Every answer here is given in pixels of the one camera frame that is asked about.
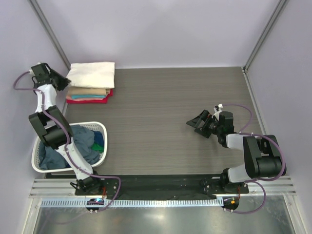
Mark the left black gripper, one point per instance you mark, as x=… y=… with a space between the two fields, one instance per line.
x=56 y=79

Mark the blue garment in basket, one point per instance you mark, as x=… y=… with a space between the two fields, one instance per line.
x=98 y=138

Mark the aluminium corner post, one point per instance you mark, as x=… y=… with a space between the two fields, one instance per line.
x=281 y=4
x=49 y=31

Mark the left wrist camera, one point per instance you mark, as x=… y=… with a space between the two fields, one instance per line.
x=41 y=72

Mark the folded red t shirt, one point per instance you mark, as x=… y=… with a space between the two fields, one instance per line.
x=94 y=101

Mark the cream white t shirt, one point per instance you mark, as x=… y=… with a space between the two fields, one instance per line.
x=99 y=75

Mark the aluminium rail beam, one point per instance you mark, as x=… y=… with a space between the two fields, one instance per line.
x=62 y=188

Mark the right aluminium corner post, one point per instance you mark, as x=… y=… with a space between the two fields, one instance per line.
x=281 y=4

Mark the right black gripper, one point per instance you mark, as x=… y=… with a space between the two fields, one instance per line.
x=203 y=124

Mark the green garment in basket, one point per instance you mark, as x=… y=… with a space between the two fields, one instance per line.
x=98 y=148

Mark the grey blue shirt in basket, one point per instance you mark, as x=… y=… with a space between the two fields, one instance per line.
x=84 y=139

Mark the white plastic laundry basket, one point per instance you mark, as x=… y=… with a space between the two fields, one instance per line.
x=94 y=126

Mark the left aluminium corner post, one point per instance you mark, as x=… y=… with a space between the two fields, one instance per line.
x=49 y=31

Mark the folded tan t shirt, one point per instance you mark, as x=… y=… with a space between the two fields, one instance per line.
x=87 y=91

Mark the slotted white cable duct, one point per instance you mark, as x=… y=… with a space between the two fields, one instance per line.
x=97 y=203

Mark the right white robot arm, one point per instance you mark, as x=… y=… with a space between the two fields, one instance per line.
x=262 y=156

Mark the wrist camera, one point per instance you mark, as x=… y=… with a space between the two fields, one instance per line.
x=224 y=119
x=41 y=72

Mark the folded teal t shirt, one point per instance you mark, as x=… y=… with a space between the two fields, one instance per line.
x=88 y=96

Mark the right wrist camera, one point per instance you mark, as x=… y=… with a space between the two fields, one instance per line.
x=224 y=119

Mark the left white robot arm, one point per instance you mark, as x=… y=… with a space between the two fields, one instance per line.
x=54 y=131

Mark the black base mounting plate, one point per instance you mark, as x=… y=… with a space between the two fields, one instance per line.
x=159 y=187

